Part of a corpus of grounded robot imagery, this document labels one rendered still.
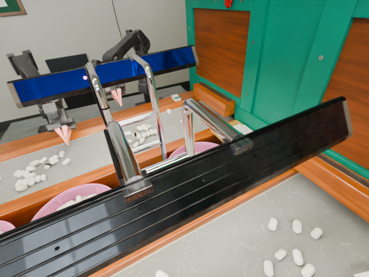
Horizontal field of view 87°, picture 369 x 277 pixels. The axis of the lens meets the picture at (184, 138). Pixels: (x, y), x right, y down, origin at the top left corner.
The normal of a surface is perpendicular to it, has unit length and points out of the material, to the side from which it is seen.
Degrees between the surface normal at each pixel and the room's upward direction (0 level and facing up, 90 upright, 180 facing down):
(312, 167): 90
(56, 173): 0
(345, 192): 90
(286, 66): 90
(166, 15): 90
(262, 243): 0
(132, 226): 58
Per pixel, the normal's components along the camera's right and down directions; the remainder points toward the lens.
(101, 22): 0.36, 0.54
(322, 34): -0.89, 0.33
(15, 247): 0.34, 0.02
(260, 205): -0.07, -0.79
